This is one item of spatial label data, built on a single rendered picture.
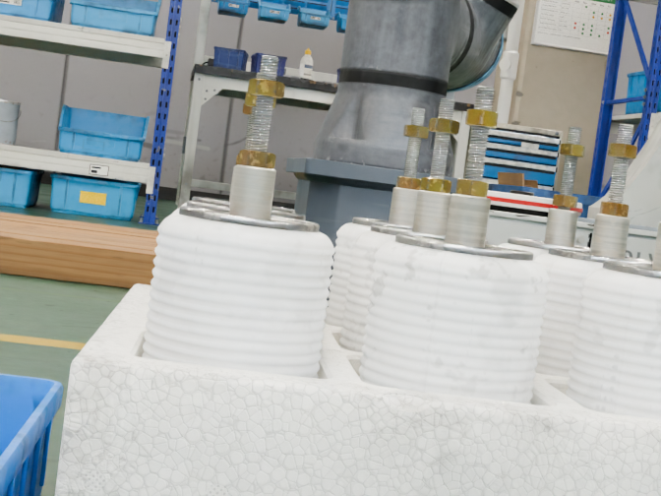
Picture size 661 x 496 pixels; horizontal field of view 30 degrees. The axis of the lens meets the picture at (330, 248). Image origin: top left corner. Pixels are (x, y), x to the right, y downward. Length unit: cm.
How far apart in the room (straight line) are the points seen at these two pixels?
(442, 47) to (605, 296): 66
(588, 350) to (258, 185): 20
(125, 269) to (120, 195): 272
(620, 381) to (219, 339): 21
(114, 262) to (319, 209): 142
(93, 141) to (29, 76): 378
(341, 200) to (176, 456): 67
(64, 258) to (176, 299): 201
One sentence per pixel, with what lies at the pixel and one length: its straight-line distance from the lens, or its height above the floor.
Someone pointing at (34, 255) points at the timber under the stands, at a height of 5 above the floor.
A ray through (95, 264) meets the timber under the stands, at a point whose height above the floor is 4.
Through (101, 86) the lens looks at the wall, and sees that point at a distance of 908.
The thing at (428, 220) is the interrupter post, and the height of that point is 26.
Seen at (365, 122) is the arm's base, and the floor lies 34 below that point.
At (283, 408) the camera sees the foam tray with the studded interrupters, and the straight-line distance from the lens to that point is 60.
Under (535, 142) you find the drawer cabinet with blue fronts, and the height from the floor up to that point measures 62.
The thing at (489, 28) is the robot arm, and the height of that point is 47.
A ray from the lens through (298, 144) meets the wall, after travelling 912.
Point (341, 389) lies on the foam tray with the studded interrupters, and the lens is 60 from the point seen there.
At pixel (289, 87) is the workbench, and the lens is 610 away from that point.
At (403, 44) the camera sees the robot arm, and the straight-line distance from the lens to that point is 128.
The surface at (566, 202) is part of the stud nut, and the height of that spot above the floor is 29.
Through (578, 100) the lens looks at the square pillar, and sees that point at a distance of 724.
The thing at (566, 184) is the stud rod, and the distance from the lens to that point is 93.
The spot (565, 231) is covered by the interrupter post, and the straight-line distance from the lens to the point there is 92.
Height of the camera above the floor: 28
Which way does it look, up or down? 3 degrees down
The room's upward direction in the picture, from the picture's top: 8 degrees clockwise
